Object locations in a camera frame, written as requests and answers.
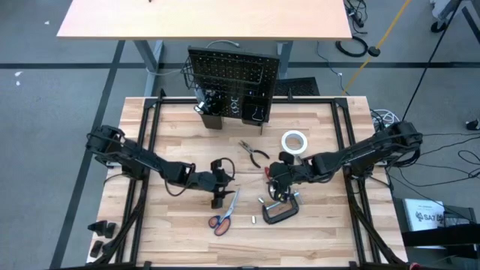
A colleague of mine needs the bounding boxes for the grey cable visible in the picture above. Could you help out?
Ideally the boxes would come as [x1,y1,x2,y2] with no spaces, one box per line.
[145,39,241,77]

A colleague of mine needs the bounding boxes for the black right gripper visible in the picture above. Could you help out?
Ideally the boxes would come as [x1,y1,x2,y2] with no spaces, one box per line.
[268,151,320,204]

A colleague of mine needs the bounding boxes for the black metal pegboard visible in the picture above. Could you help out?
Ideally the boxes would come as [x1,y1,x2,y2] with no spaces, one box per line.
[186,46,281,136]

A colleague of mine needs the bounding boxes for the white power strip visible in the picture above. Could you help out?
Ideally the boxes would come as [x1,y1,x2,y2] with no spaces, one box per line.
[376,118,397,137]

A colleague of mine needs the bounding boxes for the black floor mat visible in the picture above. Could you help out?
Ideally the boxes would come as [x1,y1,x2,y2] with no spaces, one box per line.
[276,76,321,98]

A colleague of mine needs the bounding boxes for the tall black pegboard bin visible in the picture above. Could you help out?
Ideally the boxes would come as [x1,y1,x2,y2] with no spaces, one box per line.
[194,91,224,131]

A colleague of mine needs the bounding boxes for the long straight black cable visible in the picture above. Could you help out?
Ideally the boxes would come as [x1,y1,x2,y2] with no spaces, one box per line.
[397,0,463,128]

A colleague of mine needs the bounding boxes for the white cable bundle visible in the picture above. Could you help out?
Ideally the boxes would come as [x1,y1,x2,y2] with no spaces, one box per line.
[370,108,405,127]

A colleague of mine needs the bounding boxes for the black-handled needle-nose pliers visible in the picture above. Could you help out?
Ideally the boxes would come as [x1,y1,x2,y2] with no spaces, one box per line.
[238,139,271,170]

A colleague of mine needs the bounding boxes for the black cable bundle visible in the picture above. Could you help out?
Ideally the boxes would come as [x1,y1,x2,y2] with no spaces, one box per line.
[343,0,371,35]

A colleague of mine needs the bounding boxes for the black cart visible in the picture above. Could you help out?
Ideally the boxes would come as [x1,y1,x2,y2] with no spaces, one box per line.
[393,196,480,260]

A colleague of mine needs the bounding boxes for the coiled black cable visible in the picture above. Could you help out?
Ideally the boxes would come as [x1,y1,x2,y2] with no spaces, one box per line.
[334,35,369,59]

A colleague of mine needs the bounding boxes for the black aluminium table frame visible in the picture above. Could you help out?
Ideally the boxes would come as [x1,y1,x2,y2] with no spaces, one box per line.
[99,88,410,270]

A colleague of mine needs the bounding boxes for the short black pegboard bin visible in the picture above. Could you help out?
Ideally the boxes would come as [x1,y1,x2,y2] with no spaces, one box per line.
[241,103,271,127]

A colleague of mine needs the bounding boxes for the blue and orange scissors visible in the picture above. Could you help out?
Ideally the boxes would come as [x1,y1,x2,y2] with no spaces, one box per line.
[208,188,242,237]

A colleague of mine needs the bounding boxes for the white stand with caster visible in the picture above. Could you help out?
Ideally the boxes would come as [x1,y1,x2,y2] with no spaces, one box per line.
[429,0,457,34]

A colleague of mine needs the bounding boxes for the white tape roll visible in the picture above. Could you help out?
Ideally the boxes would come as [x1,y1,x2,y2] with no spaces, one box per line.
[280,129,309,155]

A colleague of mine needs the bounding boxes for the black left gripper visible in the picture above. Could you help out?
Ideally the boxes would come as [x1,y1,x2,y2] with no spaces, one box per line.
[187,160,236,210]

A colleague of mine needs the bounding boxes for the light wooden desk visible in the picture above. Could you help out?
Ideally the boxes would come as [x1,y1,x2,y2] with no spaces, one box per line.
[55,0,353,98]

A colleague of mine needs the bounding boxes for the black wire pegboard basket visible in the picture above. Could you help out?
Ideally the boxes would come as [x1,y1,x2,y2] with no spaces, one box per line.
[180,55,266,92]

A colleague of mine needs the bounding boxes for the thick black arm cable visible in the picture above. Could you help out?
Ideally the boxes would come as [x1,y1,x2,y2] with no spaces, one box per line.
[385,148,424,169]

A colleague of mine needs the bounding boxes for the white printed box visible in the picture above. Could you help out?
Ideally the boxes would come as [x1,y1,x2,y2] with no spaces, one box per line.
[403,197,446,233]

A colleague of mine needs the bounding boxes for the black floor cables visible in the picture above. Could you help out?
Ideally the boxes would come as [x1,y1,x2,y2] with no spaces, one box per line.
[389,133,480,188]

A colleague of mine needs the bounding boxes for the black C-clamp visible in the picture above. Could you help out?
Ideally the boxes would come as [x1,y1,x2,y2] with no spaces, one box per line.
[261,190,305,226]

